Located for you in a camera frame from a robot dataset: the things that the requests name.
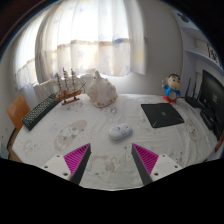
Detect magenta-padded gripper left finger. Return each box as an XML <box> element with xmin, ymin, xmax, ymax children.
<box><xmin>42</xmin><ymin>143</ymin><xmax>92</xmax><ymax>186</ymax></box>

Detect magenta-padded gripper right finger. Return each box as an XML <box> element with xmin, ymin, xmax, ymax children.
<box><xmin>131</xmin><ymin>143</ymin><xmax>184</xmax><ymax>186</ymax></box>

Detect white cartoon-print computer mouse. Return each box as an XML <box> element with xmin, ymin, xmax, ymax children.
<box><xmin>108</xmin><ymin>123</ymin><xmax>134</xmax><ymax>141</ymax></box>

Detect black mouse pad green lines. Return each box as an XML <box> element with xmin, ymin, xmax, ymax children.
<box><xmin>140</xmin><ymin>102</ymin><xmax>185</xmax><ymax>129</ymax></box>

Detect white cartoon-print tablecloth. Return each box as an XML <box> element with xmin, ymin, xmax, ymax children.
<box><xmin>11</xmin><ymin>93</ymin><xmax>219</xmax><ymax>191</ymax></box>

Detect black computer keyboard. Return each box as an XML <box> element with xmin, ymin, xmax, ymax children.
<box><xmin>21</xmin><ymin>93</ymin><xmax>63</xmax><ymax>132</ymax></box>

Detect wooden model sailing ship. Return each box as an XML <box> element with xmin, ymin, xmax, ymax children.
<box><xmin>54</xmin><ymin>67</ymin><xmax>87</xmax><ymax>106</ymax></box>

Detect large white conch shell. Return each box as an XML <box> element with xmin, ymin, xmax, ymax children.
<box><xmin>86</xmin><ymin>70</ymin><xmax>119</xmax><ymax>108</ymax></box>

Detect black router with antennas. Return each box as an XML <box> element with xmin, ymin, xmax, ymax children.
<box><xmin>184</xmin><ymin>77</ymin><xmax>204</xmax><ymax>109</ymax></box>

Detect wooden chair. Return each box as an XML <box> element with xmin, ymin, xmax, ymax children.
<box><xmin>6</xmin><ymin>93</ymin><xmax>32</xmax><ymax>158</ymax></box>

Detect cartoon boy figurine with clock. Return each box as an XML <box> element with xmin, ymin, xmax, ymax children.
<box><xmin>161</xmin><ymin>73</ymin><xmax>183</xmax><ymax>104</ymax></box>

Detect black computer monitor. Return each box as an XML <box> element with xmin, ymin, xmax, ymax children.
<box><xmin>199</xmin><ymin>69</ymin><xmax>224</xmax><ymax>141</ymax></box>

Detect sheer white star-print curtain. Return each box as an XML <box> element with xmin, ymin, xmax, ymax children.
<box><xmin>13</xmin><ymin>0</ymin><xmax>148</xmax><ymax>91</ymax></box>

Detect white wall shelf unit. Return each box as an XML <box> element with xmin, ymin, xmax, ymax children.
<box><xmin>173</xmin><ymin>9</ymin><xmax>224</xmax><ymax>68</ymax></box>

